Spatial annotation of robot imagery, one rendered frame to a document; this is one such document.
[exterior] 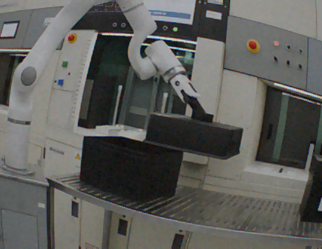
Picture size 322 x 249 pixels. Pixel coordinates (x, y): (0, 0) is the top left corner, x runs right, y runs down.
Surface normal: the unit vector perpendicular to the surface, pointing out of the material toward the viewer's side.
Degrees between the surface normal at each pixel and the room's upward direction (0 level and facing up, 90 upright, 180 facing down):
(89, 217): 90
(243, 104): 90
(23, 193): 90
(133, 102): 90
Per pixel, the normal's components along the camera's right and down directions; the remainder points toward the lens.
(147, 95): -0.35, 0.01
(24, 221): 0.40, 0.14
